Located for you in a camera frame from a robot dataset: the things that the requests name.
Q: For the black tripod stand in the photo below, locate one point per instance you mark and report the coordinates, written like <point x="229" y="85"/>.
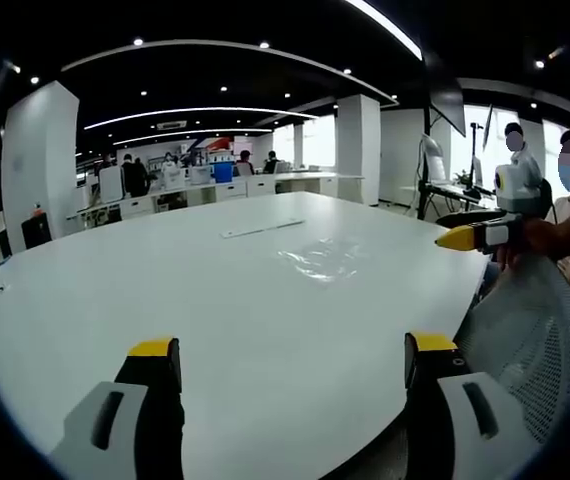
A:
<point x="475" y="160"/>

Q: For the blue storage bin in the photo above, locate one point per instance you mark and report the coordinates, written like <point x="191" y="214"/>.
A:
<point x="223" y="173"/>

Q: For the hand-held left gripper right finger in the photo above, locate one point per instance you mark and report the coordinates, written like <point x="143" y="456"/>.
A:
<point x="470" y="440"/>

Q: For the white square pillar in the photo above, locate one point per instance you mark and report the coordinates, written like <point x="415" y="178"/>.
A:
<point x="40" y="165"/>
<point x="360" y="147"/>

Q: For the white mesh office chair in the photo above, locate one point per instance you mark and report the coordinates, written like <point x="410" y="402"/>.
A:
<point x="530" y="340"/>

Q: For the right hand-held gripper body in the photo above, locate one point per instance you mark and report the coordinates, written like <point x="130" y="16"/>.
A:
<point x="514" y="187"/>

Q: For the pile of clear food packaging bags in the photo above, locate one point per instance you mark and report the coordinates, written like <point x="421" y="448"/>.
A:
<point x="321" y="260"/>

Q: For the black wall screen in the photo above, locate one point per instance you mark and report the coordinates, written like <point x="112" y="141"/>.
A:
<point x="449" y="95"/>

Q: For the black chair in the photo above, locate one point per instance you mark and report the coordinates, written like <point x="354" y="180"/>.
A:
<point x="36" y="232"/>

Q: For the row of white desks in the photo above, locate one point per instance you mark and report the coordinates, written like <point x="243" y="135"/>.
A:
<point x="225" y="192"/>

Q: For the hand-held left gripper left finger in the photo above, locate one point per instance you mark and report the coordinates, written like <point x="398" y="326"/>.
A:
<point x="115" y="440"/>

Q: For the silver desktop monitor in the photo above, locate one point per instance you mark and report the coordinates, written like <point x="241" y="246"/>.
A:
<point x="432" y="157"/>

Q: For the person's right hand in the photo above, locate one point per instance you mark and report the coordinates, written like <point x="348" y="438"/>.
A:
<point x="540" y="237"/>

